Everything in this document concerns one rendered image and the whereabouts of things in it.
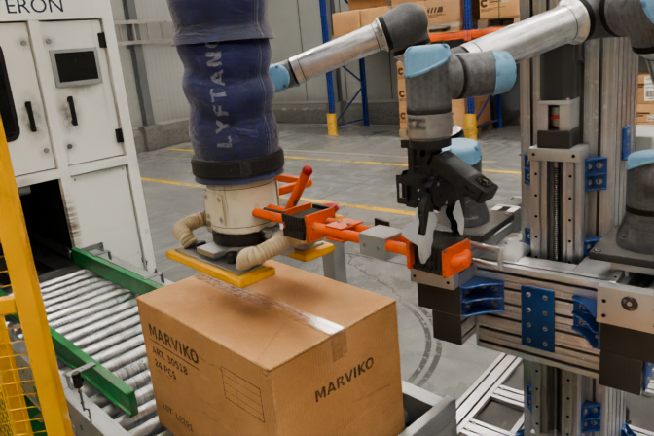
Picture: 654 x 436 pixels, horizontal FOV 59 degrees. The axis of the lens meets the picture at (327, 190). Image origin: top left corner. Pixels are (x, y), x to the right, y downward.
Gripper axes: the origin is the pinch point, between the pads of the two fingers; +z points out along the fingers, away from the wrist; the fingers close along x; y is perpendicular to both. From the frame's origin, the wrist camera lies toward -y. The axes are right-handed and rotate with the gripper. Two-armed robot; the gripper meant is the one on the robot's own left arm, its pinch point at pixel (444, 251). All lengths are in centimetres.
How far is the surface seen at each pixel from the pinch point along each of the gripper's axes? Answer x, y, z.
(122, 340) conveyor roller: 6, 153, 68
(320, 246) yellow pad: -9.5, 45.3, 11.4
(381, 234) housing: 2.1, 13.0, -1.4
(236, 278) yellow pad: 15.6, 45.1, 11.3
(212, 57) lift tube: 9, 53, -36
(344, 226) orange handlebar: 2.4, 22.9, -1.2
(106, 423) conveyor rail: 34, 94, 61
